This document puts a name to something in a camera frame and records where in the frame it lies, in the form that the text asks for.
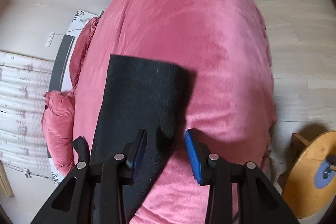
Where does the black knitted garment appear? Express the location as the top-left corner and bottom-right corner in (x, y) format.
(89, 55), (196, 223)

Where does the round wooden stool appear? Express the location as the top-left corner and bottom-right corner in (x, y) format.
(282, 131), (335, 219)

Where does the large pink folded duvet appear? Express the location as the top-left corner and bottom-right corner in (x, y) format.
(41, 90), (75, 176)

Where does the patterned white curtain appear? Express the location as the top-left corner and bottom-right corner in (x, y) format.
(0, 52), (54, 170)

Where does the dark pink pillow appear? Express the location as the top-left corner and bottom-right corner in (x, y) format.
(70, 16), (100, 90)

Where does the pink velvet bed cover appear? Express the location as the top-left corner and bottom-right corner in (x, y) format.
(73, 0), (275, 223)

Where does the white wall socket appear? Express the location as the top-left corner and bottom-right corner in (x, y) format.
(45, 32), (56, 47)

